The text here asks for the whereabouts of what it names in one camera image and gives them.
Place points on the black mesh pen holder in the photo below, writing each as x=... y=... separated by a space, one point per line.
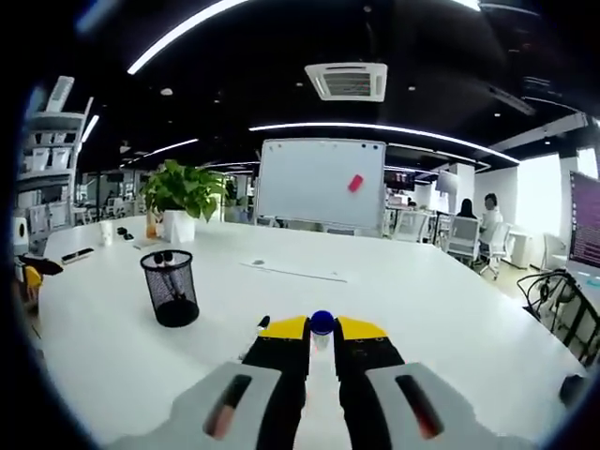
x=171 y=295

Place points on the curved ceiling light strip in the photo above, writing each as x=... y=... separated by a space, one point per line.
x=375 y=127

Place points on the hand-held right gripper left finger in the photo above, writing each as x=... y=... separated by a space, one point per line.
x=276 y=375

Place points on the red whiteboard eraser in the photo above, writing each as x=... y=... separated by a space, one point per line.
x=355 y=183

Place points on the black cap whiteboard marker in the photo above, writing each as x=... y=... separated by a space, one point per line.
x=168 y=256
x=264 y=324

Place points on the short ceiling light strip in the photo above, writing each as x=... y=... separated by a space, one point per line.
x=171 y=147

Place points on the ceiling air conditioner vent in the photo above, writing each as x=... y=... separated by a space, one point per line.
x=346 y=82

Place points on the white storage bin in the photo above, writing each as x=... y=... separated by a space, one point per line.
x=40 y=159
x=60 y=158

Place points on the white paper cup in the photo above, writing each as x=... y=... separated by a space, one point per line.
x=106 y=233

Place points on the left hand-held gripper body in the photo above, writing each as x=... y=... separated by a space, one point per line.
x=21 y=234

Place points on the purple screen computer monitor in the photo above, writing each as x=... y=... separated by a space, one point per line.
x=586 y=225

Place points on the orange drink bottle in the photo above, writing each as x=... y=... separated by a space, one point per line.
x=151 y=227

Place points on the white mesh office chair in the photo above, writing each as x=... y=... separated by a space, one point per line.
x=464 y=239
x=498 y=248

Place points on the white whiteboard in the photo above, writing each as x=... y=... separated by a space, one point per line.
x=314 y=187

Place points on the long ceiling light strip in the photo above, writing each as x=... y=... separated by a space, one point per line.
x=178 y=35

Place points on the blue cap whiteboard marker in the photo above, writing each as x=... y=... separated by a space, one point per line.
x=322 y=321

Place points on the black smartphone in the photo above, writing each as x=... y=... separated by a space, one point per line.
x=77 y=256

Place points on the green potted plant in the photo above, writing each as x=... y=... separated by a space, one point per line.
x=183 y=192

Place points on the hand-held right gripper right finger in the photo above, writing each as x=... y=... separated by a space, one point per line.
x=370 y=375

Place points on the grey metal storage shelf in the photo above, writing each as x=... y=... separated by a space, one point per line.
x=51 y=122

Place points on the white ribbed box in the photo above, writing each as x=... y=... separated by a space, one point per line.
x=60 y=94

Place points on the grey monitor screen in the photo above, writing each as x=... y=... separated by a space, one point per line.
x=446 y=181

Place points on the dark rounded object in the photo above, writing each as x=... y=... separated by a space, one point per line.
x=573 y=390

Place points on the white whiteboard marker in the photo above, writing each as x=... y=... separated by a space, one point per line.
x=158 y=257

